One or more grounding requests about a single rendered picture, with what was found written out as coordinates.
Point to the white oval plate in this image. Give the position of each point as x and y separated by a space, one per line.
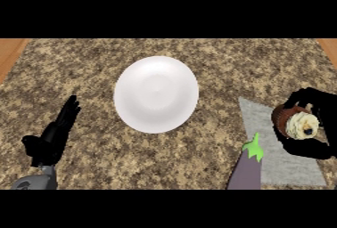
155 94

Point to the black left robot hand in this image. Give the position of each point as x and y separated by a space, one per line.
49 142

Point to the brown cupcake with cream frosting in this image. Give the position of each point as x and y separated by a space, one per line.
294 122

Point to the grey placemat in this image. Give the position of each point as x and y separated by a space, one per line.
281 161

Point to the purple eggplant with green stem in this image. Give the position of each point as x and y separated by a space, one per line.
245 172

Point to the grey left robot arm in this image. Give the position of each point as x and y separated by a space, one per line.
37 180

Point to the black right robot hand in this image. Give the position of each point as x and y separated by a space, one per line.
322 102

